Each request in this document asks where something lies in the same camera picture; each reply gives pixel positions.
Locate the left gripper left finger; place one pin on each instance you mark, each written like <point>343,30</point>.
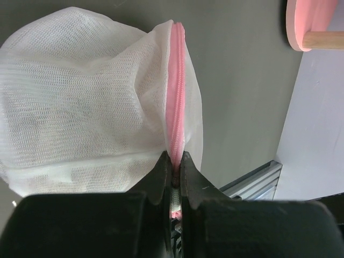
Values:
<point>136,223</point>

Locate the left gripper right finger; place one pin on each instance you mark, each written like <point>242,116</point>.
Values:
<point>214,225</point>

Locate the white pink-trimmed mesh laundry bag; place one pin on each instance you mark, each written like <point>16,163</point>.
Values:
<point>89,104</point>

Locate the pink tiered side shelf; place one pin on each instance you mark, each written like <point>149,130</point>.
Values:
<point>306,23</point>

